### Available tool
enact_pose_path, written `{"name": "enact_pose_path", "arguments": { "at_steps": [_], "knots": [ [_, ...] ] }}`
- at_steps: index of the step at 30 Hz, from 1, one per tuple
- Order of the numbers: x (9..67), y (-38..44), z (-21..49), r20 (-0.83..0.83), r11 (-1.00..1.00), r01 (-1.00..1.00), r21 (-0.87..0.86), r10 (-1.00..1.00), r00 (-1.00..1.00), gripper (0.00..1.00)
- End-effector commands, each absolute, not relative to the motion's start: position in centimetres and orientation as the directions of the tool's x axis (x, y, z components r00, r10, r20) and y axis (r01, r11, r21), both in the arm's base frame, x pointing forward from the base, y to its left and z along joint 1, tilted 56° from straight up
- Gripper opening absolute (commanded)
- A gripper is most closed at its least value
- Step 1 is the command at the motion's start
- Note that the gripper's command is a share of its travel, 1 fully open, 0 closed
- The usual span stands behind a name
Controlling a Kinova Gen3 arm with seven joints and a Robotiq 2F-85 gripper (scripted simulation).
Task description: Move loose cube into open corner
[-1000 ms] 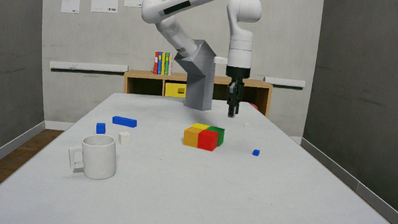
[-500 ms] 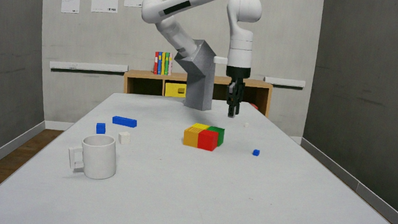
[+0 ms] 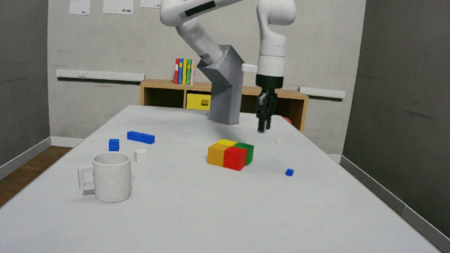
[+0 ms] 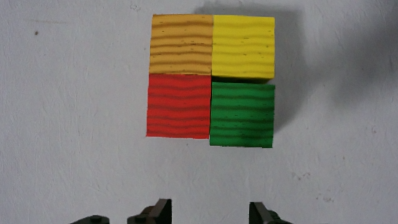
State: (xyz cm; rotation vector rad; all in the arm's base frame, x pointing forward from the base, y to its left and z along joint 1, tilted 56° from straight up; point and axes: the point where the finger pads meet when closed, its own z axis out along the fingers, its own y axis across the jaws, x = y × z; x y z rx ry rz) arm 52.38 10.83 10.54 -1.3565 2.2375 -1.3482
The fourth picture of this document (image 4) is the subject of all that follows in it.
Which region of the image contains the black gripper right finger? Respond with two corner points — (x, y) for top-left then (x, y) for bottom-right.
(248, 202), (293, 224)

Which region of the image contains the dark green cube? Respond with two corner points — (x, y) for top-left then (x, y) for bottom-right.
(209, 82), (275, 148)

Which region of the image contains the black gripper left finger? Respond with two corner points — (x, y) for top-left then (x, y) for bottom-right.
(70, 198), (172, 224)

